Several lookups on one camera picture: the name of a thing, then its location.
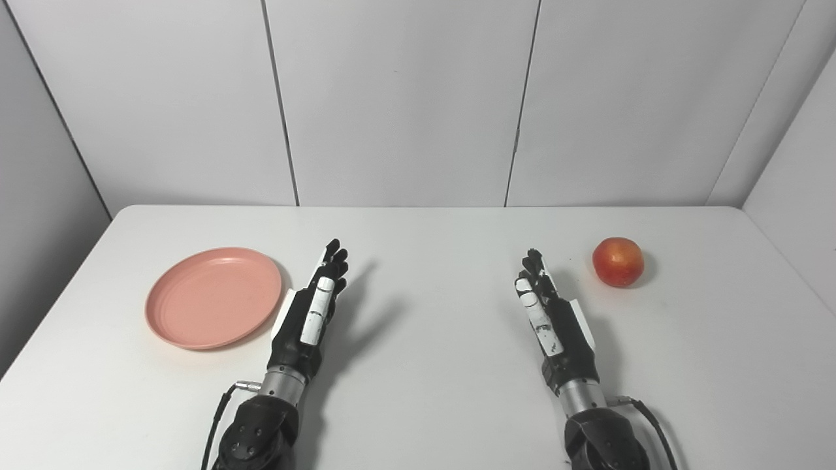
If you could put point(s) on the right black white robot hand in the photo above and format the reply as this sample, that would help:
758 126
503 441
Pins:
558 333

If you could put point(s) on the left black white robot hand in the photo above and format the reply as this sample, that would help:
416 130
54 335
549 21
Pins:
307 326

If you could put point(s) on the pink round plate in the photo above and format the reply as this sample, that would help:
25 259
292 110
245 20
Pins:
214 297

